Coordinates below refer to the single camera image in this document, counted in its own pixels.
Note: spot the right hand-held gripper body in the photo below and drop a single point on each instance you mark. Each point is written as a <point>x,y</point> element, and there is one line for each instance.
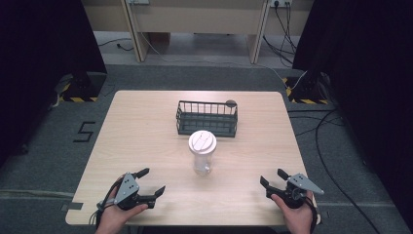
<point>297,191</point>

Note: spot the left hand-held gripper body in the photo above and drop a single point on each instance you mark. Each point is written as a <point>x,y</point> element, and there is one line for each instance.
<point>127,189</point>

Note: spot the person's right hand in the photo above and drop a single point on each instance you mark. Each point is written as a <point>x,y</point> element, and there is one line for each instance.
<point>297,219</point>

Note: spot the person's left hand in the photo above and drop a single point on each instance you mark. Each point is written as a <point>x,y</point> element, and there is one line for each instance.
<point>113,217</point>

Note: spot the grey tape strip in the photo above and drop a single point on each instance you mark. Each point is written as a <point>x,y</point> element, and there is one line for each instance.
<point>73,206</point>

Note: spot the clear cup with white lid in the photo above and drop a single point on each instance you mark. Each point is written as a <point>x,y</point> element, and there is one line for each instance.
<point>202,146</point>

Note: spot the black stand base hazard tape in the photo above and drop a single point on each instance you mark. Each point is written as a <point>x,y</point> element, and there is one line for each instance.
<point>85,87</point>
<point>307,92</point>

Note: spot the black round disc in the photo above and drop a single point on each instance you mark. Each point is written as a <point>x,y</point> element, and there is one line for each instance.
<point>231,103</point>

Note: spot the black curtain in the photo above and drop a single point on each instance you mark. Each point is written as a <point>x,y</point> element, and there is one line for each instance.
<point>367,81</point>
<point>39,65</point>

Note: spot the beige wooden desk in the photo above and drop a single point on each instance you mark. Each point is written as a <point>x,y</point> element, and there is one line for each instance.
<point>198,16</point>

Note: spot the white power strip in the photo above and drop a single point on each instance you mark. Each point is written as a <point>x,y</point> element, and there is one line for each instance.
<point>281,3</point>

